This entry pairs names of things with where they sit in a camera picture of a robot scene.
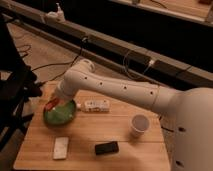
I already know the orange red pepper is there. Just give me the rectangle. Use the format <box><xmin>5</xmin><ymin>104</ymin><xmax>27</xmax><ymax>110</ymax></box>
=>
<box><xmin>44</xmin><ymin>99</ymin><xmax>59</xmax><ymax>111</ymax></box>

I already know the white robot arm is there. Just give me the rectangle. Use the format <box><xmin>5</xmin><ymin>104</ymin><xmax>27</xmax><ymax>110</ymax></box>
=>
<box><xmin>55</xmin><ymin>59</ymin><xmax>213</xmax><ymax>171</ymax></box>

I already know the white plastic bottle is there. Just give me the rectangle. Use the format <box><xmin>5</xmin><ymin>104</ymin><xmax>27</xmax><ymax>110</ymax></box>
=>
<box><xmin>77</xmin><ymin>100</ymin><xmax>110</xmax><ymax>112</ymax></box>

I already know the black office chair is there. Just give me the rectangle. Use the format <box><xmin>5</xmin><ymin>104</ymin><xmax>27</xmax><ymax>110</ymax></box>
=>
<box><xmin>0</xmin><ymin>13</ymin><xmax>42</xmax><ymax>152</ymax></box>

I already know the white sponge block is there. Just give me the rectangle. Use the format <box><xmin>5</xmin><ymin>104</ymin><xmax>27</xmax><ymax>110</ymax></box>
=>
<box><xmin>53</xmin><ymin>137</ymin><xmax>69</xmax><ymax>160</ymax></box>

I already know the black floor cable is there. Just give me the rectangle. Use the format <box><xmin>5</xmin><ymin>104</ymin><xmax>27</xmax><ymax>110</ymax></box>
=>
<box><xmin>31</xmin><ymin>39</ymin><xmax>88</xmax><ymax>83</ymax></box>

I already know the long metal rail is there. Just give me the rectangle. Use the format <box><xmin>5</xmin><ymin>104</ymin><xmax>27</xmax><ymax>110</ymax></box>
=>
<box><xmin>0</xmin><ymin>0</ymin><xmax>213</xmax><ymax>90</ymax></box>

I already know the white object on rail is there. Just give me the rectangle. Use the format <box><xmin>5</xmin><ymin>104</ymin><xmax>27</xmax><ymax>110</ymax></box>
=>
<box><xmin>45</xmin><ymin>3</ymin><xmax>65</xmax><ymax>22</ymax></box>

